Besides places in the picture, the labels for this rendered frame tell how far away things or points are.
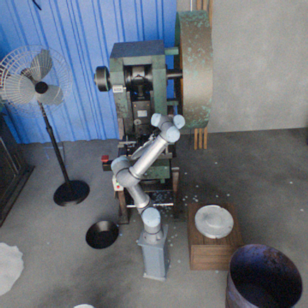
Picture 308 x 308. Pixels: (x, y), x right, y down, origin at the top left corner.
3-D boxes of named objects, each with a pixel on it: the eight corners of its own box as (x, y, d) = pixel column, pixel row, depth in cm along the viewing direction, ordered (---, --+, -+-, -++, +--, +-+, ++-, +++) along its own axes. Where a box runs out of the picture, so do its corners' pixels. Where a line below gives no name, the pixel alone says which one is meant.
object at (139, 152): (166, 137, 214) (166, 136, 214) (159, 133, 186) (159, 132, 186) (138, 159, 218) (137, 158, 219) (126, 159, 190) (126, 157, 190)
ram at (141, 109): (153, 134, 223) (150, 101, 205) (135, 135, 223) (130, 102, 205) (153, 123, 236) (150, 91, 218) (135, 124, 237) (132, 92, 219)
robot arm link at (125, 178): (117, 192, 155) (172, 126, 143) (112, 180, 164) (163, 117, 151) (132, 198, 162) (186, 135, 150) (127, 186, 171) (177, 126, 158)
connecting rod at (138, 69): (150, 110, 212) (146, 67, 191) (133, 111, 212) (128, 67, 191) (150, 97, 228) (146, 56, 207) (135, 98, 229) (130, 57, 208)
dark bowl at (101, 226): (118, 252, 240) (117, 248, 236) (83, 254, 241) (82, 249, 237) (121, 224, 264) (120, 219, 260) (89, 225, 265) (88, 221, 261)
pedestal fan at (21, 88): (94, 211, 278) (47, 52, 181) (30, 215, 281) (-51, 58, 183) (109, 140, 377) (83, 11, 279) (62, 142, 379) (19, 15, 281)
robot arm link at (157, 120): (160, 118, 151) (177, 122, 157) (153, 109, 160) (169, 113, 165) (155, 131, 155) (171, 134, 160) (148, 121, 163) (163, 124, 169)
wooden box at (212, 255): (238, 271, 221) (244, 245, 200) (190, 270, 223) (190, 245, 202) (228, 228, 252) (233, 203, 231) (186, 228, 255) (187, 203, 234)
